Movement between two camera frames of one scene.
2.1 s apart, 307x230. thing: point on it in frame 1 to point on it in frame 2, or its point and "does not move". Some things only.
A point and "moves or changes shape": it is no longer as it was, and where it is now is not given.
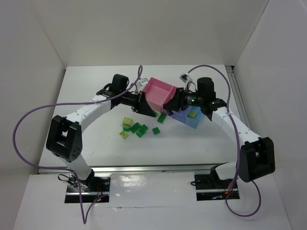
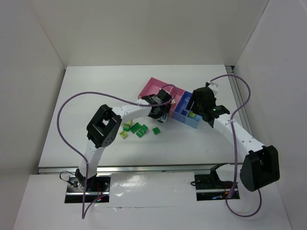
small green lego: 156,131 does not move
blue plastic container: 191,116 does not move
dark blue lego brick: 170,112 moves or changes shape
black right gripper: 179,99 to 195,105
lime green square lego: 192,114 does not move
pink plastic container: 158,93 does not move
